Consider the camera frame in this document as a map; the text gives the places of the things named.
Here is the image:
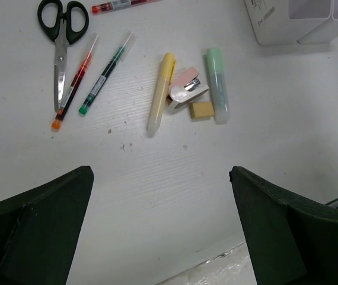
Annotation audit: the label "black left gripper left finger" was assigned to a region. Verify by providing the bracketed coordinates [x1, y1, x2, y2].
[0, 166, 94, 284]

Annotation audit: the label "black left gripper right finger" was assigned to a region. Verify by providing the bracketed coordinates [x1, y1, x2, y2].
[229, 166, 338, 284]

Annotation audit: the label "yellow highlighter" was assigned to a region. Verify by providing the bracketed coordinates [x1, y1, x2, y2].
[147, 52, 176, 133]

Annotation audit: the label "orange pen refill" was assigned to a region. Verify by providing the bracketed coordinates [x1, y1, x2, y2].
[51, 33, 98, 131]

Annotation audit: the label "yellow eraser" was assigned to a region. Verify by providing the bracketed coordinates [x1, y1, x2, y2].
[189, 102, 215, 119]

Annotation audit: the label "green highlighter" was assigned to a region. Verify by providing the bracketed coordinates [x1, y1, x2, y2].
[206, 47, 230, 124]

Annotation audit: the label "pink white mini stapler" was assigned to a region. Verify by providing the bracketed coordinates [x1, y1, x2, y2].
[166, 67, 209, 115]

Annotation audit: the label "green pen refill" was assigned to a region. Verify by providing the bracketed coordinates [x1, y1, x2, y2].
[78, 32, 136, 116]

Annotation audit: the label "white compartment organizer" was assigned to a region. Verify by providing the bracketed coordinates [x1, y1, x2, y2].
[245, 0, 338, 46]

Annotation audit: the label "red pen refill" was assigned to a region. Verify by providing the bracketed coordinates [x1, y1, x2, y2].
[91, 0, 155, 15]

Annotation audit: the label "black handled scissors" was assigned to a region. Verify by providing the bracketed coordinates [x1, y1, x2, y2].
[37, 0, 90, 112]

